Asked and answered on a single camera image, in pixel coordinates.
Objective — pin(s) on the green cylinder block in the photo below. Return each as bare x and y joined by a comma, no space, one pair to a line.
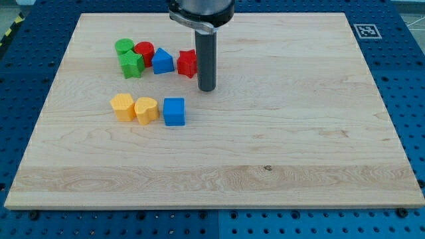
122,46

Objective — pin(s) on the wooden board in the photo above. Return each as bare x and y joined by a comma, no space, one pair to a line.
295,121

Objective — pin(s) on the yellow heart block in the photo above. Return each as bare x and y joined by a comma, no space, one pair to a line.
146,110

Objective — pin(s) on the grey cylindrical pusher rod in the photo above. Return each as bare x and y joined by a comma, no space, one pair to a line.
206,61

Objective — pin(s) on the red cylinder block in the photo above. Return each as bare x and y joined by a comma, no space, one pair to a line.
147,50

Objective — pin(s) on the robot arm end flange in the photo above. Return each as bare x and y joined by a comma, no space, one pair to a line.
203,16

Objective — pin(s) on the yellow hexagon block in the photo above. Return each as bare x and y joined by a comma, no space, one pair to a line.
123,107

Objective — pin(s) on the white fiducial marker tag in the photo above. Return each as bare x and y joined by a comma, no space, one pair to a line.
367,31

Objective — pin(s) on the yellow black hazard tape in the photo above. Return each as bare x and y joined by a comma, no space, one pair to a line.
12,30

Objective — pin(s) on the red star block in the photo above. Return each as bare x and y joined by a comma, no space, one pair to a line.
187,63

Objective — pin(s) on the green star block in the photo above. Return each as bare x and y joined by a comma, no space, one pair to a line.
132,64

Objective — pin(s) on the blue triangular block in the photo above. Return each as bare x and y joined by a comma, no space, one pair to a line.
162,62

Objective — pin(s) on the blue cube block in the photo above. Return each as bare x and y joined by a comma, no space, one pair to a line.
174,111

